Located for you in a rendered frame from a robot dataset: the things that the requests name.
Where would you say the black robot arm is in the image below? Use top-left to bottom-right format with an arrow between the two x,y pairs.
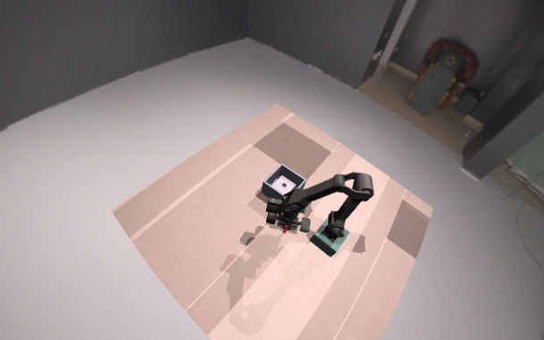
266,172 -> 374,242

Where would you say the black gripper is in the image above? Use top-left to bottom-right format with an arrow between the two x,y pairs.
266,212 -> 311,233

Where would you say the white plate with hole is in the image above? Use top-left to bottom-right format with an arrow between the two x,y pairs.
272,175 -> 296,194

